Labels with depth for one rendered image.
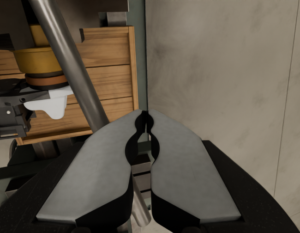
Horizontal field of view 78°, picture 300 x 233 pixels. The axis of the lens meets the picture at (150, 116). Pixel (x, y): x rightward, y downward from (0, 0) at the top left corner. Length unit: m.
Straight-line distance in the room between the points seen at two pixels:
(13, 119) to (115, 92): 0.30
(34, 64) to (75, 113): 0.31
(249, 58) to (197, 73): 0.52
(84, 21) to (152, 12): 1.18
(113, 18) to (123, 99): 0.23
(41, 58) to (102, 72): 0.27
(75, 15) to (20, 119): 0.18
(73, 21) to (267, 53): 1.92
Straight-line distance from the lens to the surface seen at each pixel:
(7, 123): 0.38
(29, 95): 0.33
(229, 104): 2.04
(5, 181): 0.74
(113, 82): 0.57
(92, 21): 0.32
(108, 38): 0.54
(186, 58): 1.62
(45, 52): 0.31
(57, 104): 0.36
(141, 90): 0.97
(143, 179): 0.69
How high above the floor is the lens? 1.42
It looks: 58 degrees down
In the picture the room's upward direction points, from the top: 150 degrees clockwise
